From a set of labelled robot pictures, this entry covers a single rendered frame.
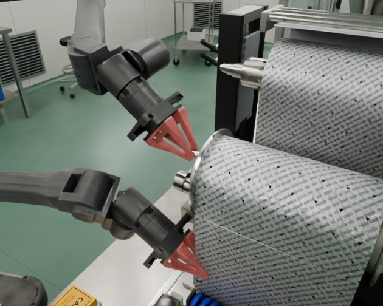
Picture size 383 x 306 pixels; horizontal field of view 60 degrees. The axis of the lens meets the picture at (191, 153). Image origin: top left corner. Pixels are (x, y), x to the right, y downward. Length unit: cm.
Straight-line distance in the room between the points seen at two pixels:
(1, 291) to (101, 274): 101
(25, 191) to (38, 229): 176
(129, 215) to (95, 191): 7
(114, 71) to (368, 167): 46
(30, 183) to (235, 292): 40
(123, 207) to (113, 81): 21
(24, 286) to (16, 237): 67
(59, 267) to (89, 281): 129
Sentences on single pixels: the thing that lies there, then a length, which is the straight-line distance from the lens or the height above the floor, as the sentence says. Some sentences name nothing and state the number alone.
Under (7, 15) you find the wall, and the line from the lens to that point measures 445.
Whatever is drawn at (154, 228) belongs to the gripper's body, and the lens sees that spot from 58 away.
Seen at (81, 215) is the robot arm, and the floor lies 118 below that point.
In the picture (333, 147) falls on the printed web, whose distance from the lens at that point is 65.
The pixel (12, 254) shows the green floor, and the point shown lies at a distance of 232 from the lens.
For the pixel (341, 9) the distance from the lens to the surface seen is 140.
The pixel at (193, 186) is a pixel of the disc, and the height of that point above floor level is 127.
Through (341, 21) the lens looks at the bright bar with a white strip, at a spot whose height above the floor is 145.
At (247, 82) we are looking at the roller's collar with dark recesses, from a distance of 70.
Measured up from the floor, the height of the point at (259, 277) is 114.
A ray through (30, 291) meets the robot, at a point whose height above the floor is 24.
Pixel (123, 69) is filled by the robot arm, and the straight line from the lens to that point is 55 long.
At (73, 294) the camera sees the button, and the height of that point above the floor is 92.
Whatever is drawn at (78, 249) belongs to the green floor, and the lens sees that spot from 220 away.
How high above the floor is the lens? 156
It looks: 32 degrees down
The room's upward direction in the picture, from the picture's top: straight up
